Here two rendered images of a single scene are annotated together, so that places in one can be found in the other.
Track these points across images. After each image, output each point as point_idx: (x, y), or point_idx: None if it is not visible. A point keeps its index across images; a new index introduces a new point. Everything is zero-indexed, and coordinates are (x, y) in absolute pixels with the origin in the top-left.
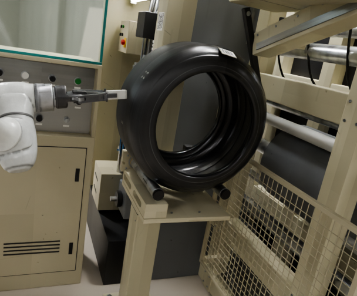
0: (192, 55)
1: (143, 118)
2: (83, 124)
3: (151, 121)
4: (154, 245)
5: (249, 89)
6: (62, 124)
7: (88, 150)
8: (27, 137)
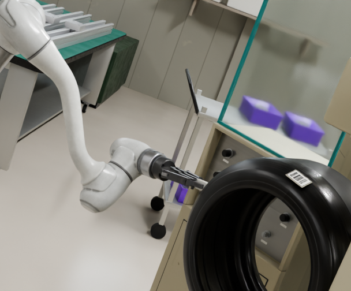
0: (258, 166)
1: (191, 214)
2: (282, 249)
3: (196, 221)
4: None
5: (309, 236)
6: (261, 238)
7: (269, 283)
8: (101, 182)
